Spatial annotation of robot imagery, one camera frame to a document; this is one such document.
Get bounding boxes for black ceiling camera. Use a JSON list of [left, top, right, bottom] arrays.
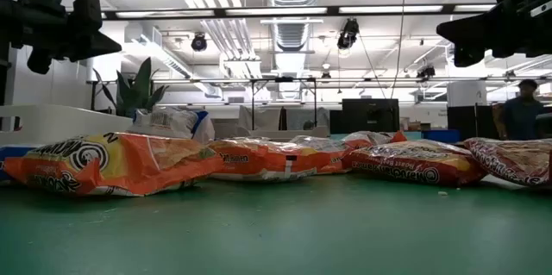
[[336, 18, 361, 50], [191, 33, 208, 53], [416, 64, 436, 80]]

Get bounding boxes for orange Maruchan noodle pack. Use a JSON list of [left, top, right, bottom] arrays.
[[3, 131, 225, 198], [207, 136, 323, 183], [289, 134, 353, 176]]

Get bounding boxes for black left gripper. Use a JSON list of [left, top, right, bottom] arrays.
[[0, 0, 123, 76]]

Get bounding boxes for person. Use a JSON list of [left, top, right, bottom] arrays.
[[499, 78, 549, 141]]

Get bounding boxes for blue storage box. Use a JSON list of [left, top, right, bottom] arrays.
[[421, 128, 462, 145]]

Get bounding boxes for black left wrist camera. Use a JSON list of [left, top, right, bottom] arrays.
[[71, 0, 104, 33]]

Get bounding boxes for black overhead beam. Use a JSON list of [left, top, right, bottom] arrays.
[[101, 3, 497, 21]]

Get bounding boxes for white column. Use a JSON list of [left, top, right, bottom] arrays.
[[446, 80, 488, 107]]

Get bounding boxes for snake plant in white pot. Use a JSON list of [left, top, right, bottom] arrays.
[[92, 57, 170, 119]]

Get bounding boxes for black metal frame table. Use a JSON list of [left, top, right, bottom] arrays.
[[249, 77, 319, 132]]

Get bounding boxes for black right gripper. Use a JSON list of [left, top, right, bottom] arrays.
[[436, 0, 552, 68]]

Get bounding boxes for white plastic bin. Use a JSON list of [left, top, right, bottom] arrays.
[[248, 125, 332, 141], [0, 103, 135, 147]]

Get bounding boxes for black cabinet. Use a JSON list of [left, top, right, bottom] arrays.
[[447, 104, 501, 141]]

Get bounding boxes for red Maruchan noodle pack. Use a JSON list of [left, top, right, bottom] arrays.
[[463, 136, 552, 190], [342, 139, 488, 188], [342, 130, 408, 149]]

